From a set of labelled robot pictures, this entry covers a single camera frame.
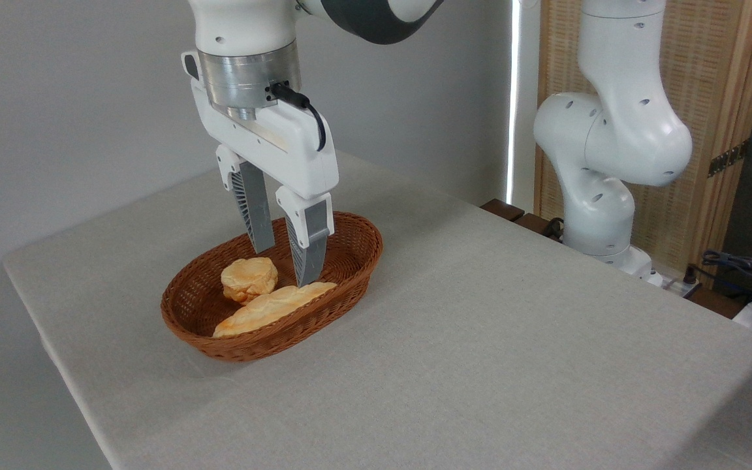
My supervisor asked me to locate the grey tablecloth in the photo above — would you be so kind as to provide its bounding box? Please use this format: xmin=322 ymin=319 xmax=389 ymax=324
xmin=3 ymin=142 xmax=752 ymax=470

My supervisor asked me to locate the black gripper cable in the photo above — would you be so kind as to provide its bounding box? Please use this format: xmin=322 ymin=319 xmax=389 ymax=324
xmin=270 ymin=82 xmax=328 ymax=152

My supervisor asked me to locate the brown wicker oval basket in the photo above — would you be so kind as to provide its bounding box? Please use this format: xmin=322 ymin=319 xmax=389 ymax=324
xmin=161 ymin=211 xmax=384 ymax=363

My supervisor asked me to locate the round bread roll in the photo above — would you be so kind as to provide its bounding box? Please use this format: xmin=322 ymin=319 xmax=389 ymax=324
xmin=221 ymin=257 xmax=279 ymax=306

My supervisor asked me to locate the metal screen hinge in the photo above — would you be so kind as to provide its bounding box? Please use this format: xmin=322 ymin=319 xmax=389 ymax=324
xmin=708 ymin=140 xmax=750 ymax=178

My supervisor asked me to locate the blue and black cable bundle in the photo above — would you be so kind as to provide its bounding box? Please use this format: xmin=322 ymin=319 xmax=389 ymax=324
xmin=701 ymin=249 xmax=752 ymax=309

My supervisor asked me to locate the white power strip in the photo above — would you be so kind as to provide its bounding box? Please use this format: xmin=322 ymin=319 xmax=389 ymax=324
xmin=650 ymin=271 xmax=703 ymax=298

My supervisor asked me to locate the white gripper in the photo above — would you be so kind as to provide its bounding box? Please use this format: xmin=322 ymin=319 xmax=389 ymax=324
xmin=181 ymin=51 xmax=339 ymax=287

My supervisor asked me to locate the long braided bread loaf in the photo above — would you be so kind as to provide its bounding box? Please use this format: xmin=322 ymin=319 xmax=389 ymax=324
xmin=212 ymin=281 xmax=338 ymax=339

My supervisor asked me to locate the wooden rattan folding screen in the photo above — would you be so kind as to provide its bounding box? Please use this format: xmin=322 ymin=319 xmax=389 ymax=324
xmin=534 ymin=0 xmax=752 ymax=281

